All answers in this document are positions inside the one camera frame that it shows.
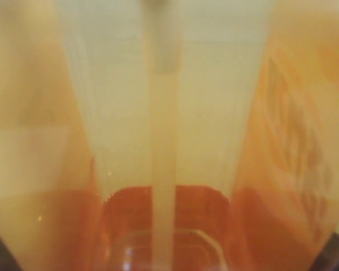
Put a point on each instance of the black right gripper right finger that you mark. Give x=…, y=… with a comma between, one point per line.
x=328, y=259

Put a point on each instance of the orange pump soap bottle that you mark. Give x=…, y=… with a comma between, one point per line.
x=168, y=135

